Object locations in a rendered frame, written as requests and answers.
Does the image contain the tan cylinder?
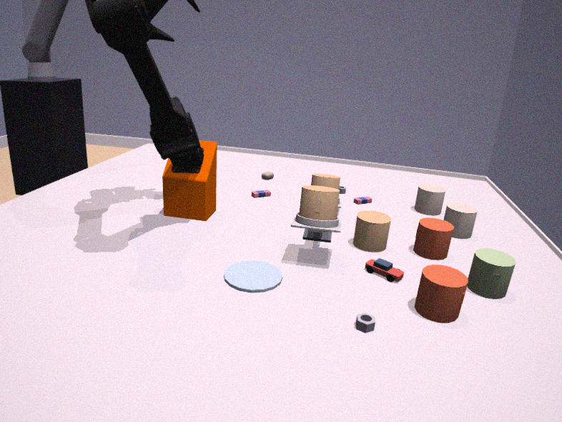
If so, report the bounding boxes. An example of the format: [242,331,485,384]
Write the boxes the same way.
[353,210,390,253]
[311,174,341,190]
[299,185,340,220]

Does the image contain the pink and blue eraser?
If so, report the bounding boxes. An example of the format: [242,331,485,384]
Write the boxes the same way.
[252,190,271,198]
[354,197,372,205]

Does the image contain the orange cylinder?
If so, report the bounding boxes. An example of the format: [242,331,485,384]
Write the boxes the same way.
[415,265,468,323]
[413,218,454,260]

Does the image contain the red toy car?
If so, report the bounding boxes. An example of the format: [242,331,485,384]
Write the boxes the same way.
[365,257,404,283]

